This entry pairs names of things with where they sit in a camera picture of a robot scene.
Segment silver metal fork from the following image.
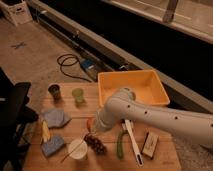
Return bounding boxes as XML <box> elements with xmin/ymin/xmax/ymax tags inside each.
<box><xmin>60</xmin><ymin>138</ymin><xmax>86</xmax><ymax>164</ymax></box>

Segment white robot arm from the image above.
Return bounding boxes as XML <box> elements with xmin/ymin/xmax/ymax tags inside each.
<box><xmin>89</xmin><ymin>88</ymin><xmax>213</xmax><ymax>148</ymax></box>

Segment white paper cup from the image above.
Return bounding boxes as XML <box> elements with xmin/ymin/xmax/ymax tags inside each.
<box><xmin>67</xmin><ymin>138</ymin><xmax>89</xmax><ymax>161</ymax></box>

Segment green plastic cup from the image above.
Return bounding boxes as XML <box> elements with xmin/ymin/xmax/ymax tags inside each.
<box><xmin>72</xmin><ymin>88</ymin><xmax>84</xmax><ymax>103</ymax></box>

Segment dark brown cup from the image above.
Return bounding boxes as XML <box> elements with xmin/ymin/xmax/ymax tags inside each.
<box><xmin>48</xmin><ymin>84</ymin><xmax>61</xmax><ymax>101</ymax></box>

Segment orange round toy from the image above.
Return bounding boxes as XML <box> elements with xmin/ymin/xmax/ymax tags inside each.
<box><xmin>86</xmin><ymin>117</ymin><xmax>94</xmax><ymax>132</ymax></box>

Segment purple grape bunch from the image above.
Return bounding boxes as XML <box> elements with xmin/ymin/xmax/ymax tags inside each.
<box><xmin>84</xmin><ymin>134</ymin><xmax>107</xmax><ymax>155</ymax></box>

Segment green pepper toy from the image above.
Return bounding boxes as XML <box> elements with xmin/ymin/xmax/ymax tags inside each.
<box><xmin>116</xmin><ymin>131</ymin><xmax>127</xmax><ymax>160</ymax></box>

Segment blue sponge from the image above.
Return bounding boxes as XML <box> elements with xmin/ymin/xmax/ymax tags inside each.
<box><xmin>41</xmin><ymin>135</ymin><xmax>65</xmax><ymax>157</ymax></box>

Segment blue cloth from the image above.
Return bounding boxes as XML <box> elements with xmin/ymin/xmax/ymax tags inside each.
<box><xmin>43</xmin><ymin>108</ymin><xmax>71</xmax><ymax>128</ymax></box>

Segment yellow banana toy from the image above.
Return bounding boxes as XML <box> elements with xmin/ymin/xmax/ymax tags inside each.
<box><xmin>42</xmin><ymin>121</ymin><xmax>51</xmax><ymax>143</ymax></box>

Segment black and white box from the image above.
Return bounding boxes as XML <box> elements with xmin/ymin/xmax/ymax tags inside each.
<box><xmin>141</xmin><ymin>131</ymin><xmax>159</xmax><ymax>159</ymax></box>

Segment blue power box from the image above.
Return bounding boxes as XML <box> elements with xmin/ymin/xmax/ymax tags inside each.
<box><xmin>80</xmin><ymin>59</ymin><xmax>95</xmax><ymax>71</ymax></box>

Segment yellow plastic bin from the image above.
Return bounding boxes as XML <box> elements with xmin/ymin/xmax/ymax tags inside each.
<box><xmin>98</xmin><ymin>70</ymin><xmax>170</xmax><ymax>106</ymax></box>

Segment black chair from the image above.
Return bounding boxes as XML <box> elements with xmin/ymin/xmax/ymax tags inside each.
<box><xmin>0</xmin><ymin>67</ymin><xmax>38</xmax><ymax>171</ymax></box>

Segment white cardboard box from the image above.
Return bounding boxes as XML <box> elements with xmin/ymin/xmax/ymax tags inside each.
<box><xmin>0</xmin><ymin>0</ymin><xmax>32</xmax><ymax>26</ymax></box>

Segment white long-handled brush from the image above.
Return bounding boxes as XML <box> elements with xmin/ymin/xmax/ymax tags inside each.
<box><xmin>122</xmin><ymin>120</ymin><xmax>144</xmax><ymax>167</ymax></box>

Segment black cable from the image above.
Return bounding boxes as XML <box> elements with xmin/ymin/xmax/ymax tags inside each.
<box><xmin>56</xmin><ymin>53</ymin><xmax>93</xmax><ymax>83</ymax></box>

